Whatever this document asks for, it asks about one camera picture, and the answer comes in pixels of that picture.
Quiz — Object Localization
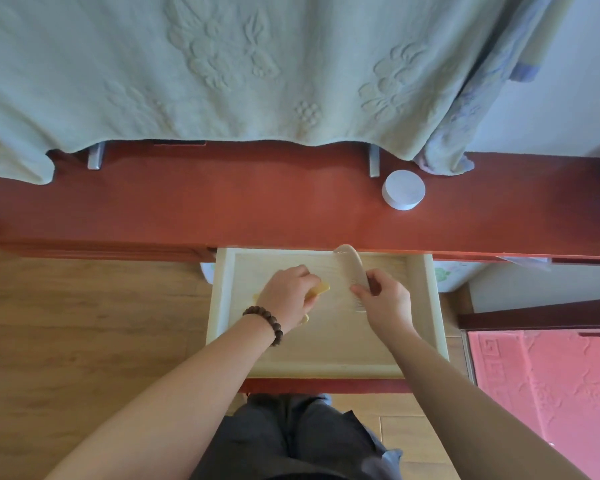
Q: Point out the red embossed carpet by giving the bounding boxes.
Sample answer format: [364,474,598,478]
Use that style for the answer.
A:
[467,328,600,480]

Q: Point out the white paper sheets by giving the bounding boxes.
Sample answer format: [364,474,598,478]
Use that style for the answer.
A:
[497,255,552,271]

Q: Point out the red wooden table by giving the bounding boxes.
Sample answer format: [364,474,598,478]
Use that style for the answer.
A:
[0,139,600,265]

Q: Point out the person's left forearm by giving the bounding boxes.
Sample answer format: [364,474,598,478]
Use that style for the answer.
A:
[45,314,281,480]

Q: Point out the blue patterned towel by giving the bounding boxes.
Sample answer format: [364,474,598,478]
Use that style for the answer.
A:
[413,0,576,177]

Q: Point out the dark wooden door frame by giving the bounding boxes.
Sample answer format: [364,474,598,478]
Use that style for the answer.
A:
[457,297,600,331]

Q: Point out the dark grey trousers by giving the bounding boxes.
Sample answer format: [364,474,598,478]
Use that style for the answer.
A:
[189,393,403,480]

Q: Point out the person's left hand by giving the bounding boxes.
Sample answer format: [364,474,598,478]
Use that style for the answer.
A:
[256,264,323,333]

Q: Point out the brown wooden bead bracelet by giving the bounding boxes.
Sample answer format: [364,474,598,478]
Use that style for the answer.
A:
[242,305,285,347]

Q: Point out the cream plastic comb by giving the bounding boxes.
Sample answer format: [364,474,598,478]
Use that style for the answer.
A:
[333,244,371,314]

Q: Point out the person's right forearm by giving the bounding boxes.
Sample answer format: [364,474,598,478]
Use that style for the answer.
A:
[385,327,591,480]

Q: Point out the pale green embossed towel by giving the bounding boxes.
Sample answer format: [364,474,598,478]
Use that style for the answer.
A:
[0,0,526,185]

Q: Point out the white round compact case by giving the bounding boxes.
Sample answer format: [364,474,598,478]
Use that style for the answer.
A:
[381,169,427,211]

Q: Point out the yellow hand mirror makeup tool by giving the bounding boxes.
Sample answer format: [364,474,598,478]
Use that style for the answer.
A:
[252,280,332,325]

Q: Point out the person's right hand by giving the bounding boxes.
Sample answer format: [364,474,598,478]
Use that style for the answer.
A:
[349,268,415,341]

